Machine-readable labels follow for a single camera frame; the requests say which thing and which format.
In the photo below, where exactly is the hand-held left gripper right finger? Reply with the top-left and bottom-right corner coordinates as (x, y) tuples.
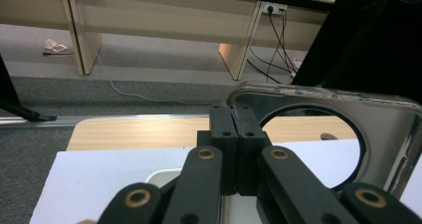
(231, 104), (274, 197)

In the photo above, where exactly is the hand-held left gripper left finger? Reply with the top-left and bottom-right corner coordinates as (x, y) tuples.
(197, 104), (239, 197)

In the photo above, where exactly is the grey phone case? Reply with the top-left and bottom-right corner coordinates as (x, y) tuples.
(226, 81), (422, 199)

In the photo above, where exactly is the beige wooden desk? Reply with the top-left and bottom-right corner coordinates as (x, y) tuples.
(0, 0), (336, 83)

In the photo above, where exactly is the white table cover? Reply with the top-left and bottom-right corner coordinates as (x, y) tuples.
(29, 138), (422, 224)

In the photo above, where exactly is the black curtain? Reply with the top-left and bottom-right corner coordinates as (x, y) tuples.
(291, 0), (422, 105)

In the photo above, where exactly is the crumpled paper scrap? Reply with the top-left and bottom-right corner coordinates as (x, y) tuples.
(42, 38), (76, 57)

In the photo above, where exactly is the black stand leg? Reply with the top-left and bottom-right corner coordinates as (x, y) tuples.
(0, 53), (58, 123)

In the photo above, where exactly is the bundle of black cables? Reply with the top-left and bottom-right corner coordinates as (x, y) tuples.
(246, 7), (301, 85)

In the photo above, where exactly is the white floor cable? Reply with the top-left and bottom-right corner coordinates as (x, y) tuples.
(74, 0), (214, 107)

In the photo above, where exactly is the white wall socket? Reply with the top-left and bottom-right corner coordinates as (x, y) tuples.
(260, 1), (289, 16)

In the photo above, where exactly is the aluminium cross rail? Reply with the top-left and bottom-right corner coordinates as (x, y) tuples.
(0, 114), (211, 129)

